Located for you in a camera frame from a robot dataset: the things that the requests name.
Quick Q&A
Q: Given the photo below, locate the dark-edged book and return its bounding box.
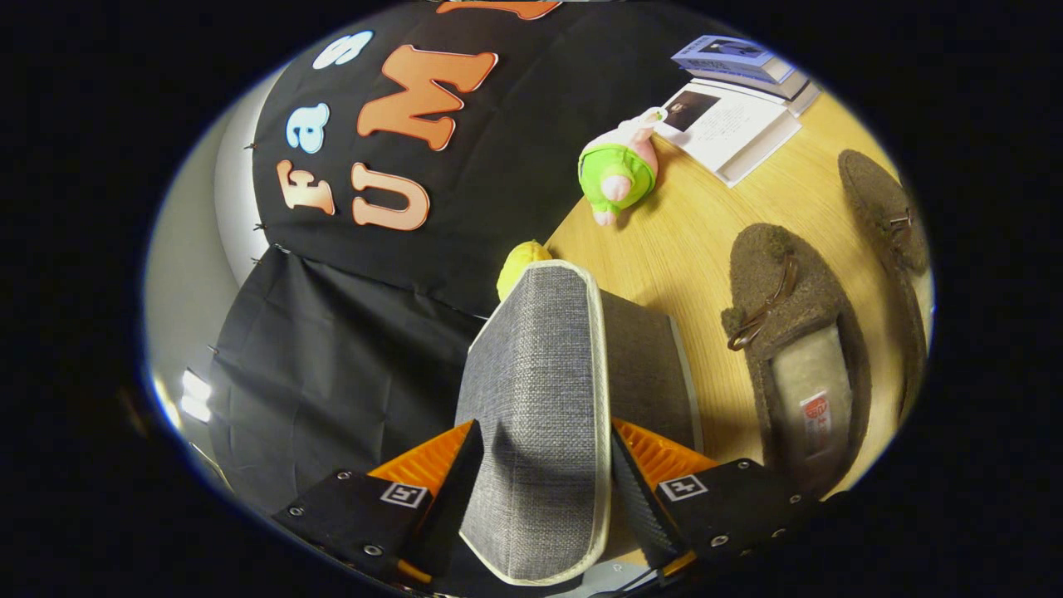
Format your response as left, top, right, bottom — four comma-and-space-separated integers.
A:
688, 68, 811, 102

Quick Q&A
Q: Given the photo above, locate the brown fuzzy slipper shoe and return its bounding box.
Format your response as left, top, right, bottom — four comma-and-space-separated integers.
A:
720, 222, 874, 501
836, 149, 932, 420

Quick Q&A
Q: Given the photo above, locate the white book with portrait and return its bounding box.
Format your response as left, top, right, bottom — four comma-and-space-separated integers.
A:
656, 77, 803, 189

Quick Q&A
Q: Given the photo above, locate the yellow plush toy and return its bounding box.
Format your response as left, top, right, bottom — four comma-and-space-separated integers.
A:
496, 240, 554, 302

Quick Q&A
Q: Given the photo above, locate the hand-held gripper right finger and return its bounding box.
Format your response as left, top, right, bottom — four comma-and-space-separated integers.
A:
610, 417, 833, 577

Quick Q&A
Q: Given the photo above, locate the green and pink plush toy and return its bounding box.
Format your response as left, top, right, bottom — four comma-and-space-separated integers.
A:
577, 106, 670, 228

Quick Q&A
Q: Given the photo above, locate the blue cover book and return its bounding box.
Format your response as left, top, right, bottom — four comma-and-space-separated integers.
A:
670, 34, 798, 85

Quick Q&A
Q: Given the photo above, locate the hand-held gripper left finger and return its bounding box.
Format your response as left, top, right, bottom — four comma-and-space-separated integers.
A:
272, 419, 487, 587

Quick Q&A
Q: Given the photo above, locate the grey fabric storage box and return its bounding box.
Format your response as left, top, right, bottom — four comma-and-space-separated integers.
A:
454, 259, 705, 592

